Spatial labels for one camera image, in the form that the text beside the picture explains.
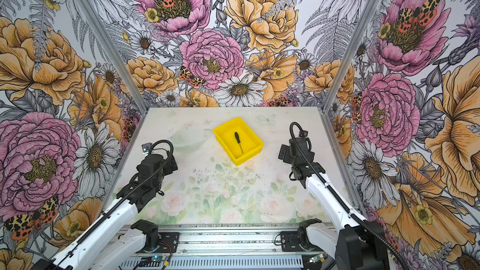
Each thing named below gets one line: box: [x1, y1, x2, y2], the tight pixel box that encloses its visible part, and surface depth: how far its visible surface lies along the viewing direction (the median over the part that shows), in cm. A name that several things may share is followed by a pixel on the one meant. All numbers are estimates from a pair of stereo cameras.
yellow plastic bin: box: [212, 116, 265, 167], surface depth 107 cm
